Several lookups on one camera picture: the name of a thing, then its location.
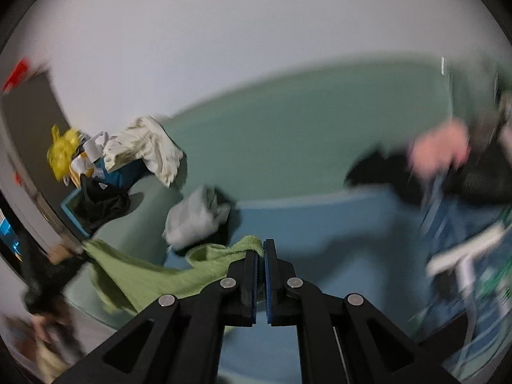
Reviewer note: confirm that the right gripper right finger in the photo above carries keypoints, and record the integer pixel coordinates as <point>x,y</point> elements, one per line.
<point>342,340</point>

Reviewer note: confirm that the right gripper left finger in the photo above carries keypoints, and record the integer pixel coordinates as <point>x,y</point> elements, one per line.
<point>175,340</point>

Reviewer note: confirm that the green knit garment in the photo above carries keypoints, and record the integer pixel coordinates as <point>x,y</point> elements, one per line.
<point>126,283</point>

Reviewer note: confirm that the bystander hand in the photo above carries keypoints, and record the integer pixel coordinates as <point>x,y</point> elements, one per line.
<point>439,148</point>

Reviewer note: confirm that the blue bed sheet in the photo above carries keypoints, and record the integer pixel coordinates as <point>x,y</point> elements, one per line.
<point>367,242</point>

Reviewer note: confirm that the blue patterned clothing pile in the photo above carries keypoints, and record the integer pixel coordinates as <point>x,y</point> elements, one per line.
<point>468,271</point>

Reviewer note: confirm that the grey folded garment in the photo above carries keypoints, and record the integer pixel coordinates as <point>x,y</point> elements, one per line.
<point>195,218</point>

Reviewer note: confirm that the black garment on bin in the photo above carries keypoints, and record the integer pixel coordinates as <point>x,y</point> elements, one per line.
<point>99,203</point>

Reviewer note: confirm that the blue storage bin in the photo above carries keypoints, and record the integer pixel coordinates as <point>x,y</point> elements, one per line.
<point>124,178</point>

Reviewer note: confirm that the cream floral cloth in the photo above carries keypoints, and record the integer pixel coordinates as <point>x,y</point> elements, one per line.
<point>145,139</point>

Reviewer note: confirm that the white paper items in bin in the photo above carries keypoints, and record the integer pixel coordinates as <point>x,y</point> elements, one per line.
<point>89,154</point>

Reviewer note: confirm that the green bed blanket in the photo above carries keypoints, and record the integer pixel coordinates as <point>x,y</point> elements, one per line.
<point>291,138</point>

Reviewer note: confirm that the yellow plastic bag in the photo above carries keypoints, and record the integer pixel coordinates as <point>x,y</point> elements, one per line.
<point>62,150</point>

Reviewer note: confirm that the grey tall cabinet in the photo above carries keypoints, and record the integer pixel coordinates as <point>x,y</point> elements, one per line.
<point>28,112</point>

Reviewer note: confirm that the red item on cabinet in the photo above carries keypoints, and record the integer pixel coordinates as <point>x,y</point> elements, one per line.
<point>17,75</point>

